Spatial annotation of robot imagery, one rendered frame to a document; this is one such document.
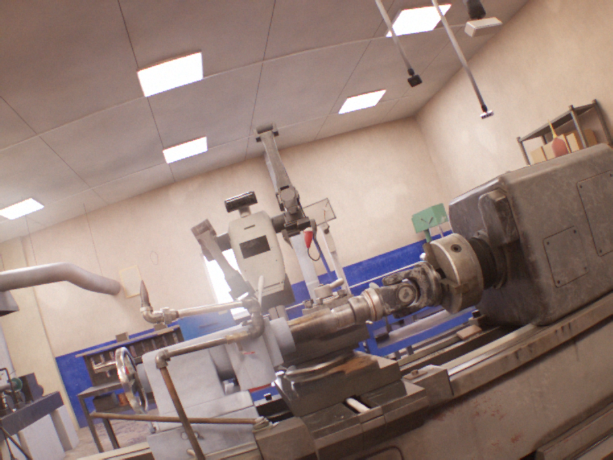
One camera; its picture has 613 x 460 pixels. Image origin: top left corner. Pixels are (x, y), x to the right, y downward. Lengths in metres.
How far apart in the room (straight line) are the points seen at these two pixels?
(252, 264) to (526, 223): 1.50
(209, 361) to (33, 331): 7.73
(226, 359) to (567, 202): 1.18
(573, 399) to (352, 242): 7.50
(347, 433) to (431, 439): 0.32
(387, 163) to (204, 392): 8.13
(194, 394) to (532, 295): 1.06
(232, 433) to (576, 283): 1.16
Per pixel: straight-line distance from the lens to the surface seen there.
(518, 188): 1.70
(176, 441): 1.56
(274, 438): 1.41
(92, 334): 9.00
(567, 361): 1.77
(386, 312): 1.69
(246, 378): 1.54
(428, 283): 1.73
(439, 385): 1.49
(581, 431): 1.81
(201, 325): 3.58
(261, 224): 2.81
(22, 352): 9.32
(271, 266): 2.71
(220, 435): 1.54
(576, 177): 1.86
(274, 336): 1.60
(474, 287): 1.73
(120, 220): 8.99
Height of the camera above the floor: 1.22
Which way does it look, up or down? 4 degrees up
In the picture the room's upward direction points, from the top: 18 degrees counter-clockwise
